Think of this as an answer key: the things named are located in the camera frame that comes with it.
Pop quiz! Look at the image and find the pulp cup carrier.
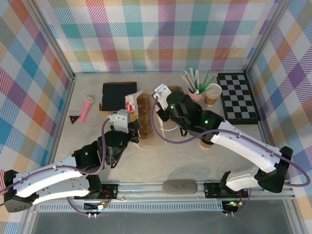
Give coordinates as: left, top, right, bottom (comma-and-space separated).
137, 94, 154, 140

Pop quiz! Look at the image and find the white flower print paper bag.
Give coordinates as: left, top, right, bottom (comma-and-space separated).
124, 88, 180, 150

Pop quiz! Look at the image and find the pink toy microphone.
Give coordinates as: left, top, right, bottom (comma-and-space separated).
79, 95, 95, 124

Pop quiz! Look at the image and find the black grey chessboard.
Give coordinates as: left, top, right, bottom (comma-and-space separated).
216, 72, 261, 125

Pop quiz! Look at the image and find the small electronics board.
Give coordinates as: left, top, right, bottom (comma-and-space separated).
223, 199, 243, 208
84, 201, 108, 211

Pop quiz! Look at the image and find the grey oval stone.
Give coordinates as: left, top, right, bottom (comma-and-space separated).
162, 179, 198, 195

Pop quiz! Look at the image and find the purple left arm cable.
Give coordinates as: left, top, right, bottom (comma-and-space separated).
0, 117, 112, 217

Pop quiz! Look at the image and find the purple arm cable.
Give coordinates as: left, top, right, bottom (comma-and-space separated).
151, 94, 310, 217
0, 117, 112, 217

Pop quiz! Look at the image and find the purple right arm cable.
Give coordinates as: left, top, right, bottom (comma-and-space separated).
151, 94, 310, 217

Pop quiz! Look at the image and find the wide aluminium base rail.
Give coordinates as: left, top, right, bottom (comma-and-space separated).
26, 180, 294, 203

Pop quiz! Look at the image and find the white slotted cable duct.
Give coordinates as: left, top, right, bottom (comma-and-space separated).
38, 203, 224, 213

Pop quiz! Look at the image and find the aluminium side rail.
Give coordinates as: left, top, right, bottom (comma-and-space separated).
47, 75, 77, 170

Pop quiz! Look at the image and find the aluminium frame post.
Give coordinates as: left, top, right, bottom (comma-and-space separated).
245, 0, 293, 74
25, 0, 76, 80

